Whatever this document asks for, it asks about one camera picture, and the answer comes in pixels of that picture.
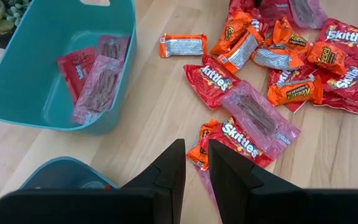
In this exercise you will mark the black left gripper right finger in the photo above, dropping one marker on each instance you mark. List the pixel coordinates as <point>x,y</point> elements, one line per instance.
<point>228,174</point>

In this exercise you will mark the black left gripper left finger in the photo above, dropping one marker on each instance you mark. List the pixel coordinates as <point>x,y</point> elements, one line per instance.
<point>174,168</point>

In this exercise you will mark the orange Reese's candy pack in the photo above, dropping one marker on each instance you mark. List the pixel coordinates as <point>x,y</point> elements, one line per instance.
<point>275,59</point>
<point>242,51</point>
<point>328,57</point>
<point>197,155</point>
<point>292,39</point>
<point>228,34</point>
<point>295,91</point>
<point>183,46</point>

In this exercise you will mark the dark blue plastic bin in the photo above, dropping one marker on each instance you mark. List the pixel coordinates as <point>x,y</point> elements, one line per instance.
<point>67,174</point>

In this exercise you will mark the red Twizzlers candy pack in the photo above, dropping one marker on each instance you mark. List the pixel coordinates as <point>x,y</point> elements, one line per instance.
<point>76,70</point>

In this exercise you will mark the teal plastic bin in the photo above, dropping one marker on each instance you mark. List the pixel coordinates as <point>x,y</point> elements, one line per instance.
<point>26,77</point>

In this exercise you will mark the red Skittles candy pack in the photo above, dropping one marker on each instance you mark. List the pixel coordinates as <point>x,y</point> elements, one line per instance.
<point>272,12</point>
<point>238,141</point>
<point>211,82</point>
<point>340,105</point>
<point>258,26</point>
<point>283,77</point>
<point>350,39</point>
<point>350,81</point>

